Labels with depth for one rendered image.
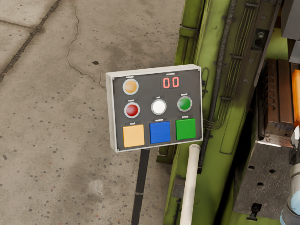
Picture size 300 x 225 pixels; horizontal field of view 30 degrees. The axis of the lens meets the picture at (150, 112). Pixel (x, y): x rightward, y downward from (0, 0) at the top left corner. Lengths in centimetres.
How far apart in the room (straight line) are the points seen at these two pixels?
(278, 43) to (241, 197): 71
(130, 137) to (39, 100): 171
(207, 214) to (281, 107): 84
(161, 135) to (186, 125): 10
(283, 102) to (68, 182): 138
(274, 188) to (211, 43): 68
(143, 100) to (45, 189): 129
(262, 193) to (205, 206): 49
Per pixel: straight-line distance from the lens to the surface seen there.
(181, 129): 206
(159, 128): 203
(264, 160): 231
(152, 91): 200
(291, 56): 205
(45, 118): 353
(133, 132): 200
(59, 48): 409
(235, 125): 245
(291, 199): 200
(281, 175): 237
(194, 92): 206
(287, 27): 198
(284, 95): 237
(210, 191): 277
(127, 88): 197
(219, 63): 221
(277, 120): 225
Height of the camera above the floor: 243
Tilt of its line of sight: 42 degrees down
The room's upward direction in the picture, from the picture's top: 8 degrees clockwise
